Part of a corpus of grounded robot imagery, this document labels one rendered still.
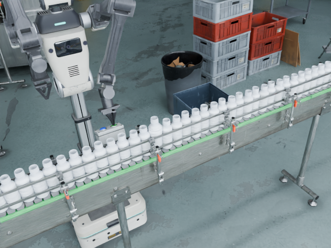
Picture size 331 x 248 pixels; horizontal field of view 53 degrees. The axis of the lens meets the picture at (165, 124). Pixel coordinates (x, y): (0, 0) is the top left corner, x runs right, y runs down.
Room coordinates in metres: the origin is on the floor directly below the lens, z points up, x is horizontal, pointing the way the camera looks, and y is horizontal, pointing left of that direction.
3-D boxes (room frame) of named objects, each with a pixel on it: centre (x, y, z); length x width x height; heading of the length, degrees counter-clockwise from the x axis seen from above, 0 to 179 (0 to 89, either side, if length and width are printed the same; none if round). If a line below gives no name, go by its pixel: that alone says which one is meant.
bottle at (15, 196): (1.01, 0.67, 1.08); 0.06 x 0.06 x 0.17
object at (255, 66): (4.34, -1.33, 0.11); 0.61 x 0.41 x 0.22; 120
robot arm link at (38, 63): (1.23, 0.49, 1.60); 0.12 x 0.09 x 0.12; 28
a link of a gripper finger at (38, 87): (1.25, 0.51, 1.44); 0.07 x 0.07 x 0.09; 27
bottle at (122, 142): (1.26, 0.21, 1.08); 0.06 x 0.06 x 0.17
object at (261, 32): (4.34, -1.34, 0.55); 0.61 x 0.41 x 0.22; 120
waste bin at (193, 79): (3.27, -0.22, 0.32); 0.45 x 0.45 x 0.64
